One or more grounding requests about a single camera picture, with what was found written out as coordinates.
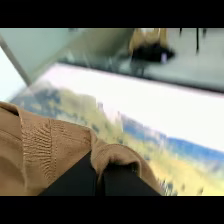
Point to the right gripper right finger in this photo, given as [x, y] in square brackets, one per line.
[125, 183]

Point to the heap of clothes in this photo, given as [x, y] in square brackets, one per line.
[151, 51]

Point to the tan knitted sweater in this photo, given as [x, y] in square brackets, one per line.
[40, 150]

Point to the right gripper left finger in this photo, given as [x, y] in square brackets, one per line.
[78, 181]

